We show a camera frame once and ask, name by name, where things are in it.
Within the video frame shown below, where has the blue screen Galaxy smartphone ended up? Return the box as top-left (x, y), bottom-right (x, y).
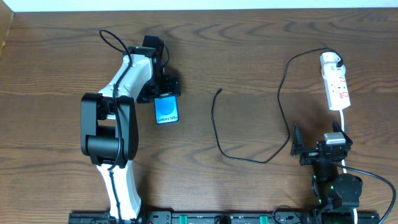
top-left (154, 96), bottom-right (179, 124)

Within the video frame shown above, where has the white power strip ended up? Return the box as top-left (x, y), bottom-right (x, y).
top-left (321, 63), bottom-right (351, 111)

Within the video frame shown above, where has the black USB charging cable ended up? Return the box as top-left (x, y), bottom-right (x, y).
top-left (211, 47), bottom-right (345, 164)

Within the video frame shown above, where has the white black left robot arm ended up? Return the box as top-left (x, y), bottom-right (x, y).
top-left (80, 35), bottom-right (181, 223)

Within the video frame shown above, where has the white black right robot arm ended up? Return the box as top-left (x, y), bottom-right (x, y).
top-left (290, 121), bottom-right (363, 223)

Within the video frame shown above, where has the white USB charger plug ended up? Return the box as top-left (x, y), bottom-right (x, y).
top-left (320, 52), bottom-right (346, 80)

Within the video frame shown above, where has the white power strip cord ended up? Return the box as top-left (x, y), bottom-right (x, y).
top-left (338, 108), bottom-right (359, 224)

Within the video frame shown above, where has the black mounting rail base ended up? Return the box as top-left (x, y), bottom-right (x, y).
top-left (67, 211), bottom-right (379, 224)

